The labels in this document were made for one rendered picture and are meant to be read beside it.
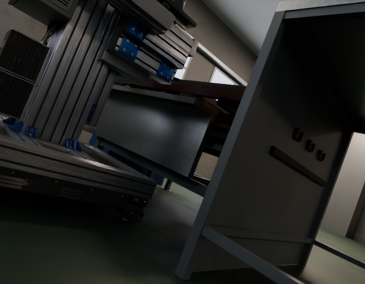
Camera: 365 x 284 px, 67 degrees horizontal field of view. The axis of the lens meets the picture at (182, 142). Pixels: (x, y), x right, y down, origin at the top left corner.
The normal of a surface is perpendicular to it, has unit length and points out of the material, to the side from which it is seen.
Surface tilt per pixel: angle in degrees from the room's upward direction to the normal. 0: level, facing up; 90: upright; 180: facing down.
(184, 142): 90
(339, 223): 90
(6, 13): 90
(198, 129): 90
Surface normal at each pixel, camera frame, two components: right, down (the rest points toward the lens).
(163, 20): 0.63, 0.21
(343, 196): -0.69, -0.30
